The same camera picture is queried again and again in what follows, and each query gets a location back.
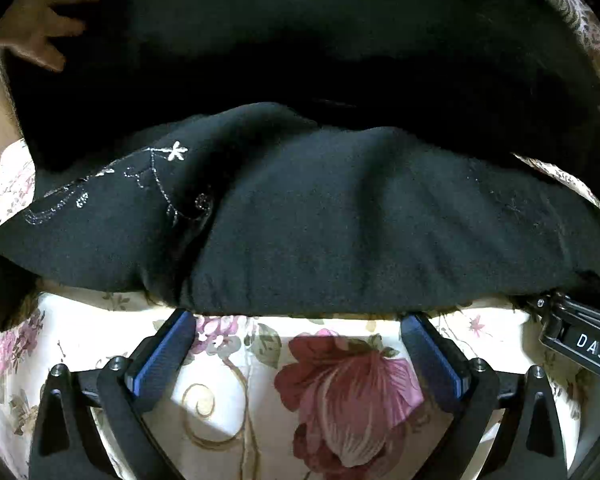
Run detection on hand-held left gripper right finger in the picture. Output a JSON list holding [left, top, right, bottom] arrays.
[[400, 312, 576, 480]]

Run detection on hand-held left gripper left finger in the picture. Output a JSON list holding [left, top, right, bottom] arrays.
[[27, 307, 198, 480]]

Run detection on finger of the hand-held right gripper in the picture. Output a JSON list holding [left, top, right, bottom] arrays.
[[522, 291, 570, 322]]

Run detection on black pants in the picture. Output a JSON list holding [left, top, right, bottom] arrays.
[[0, 0, 600, 333]]

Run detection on floral bedsheet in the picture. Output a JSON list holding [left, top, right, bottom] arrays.
[[0, 0, 600, 480]]

